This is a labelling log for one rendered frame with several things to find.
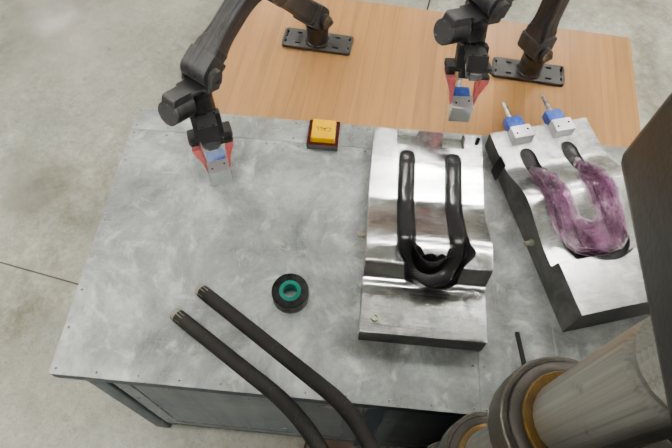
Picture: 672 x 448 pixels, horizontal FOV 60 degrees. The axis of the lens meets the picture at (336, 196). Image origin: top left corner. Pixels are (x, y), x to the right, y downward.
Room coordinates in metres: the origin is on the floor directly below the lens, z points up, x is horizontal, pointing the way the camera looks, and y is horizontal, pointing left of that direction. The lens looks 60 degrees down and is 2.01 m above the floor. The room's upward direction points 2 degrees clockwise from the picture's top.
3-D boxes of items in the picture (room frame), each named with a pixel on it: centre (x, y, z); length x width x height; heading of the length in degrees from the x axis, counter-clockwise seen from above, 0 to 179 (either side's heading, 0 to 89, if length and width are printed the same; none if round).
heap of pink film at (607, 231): (0.67, -0.56, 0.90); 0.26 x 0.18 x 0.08; 14
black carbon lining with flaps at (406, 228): (0.62, -0.21, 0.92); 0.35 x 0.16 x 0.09; 177
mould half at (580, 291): (0.67, -0.56, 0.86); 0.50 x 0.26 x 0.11; 14
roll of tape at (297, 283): (0.45, 0.09, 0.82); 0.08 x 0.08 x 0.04
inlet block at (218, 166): (0.80, 0.30, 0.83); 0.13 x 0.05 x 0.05; 19
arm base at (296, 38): (1.22, 0.07, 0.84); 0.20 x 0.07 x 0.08; 82
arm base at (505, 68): (1.14, -0.52, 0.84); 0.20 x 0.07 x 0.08; 82
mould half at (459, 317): (0.60, -0.20, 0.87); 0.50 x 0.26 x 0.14; 177
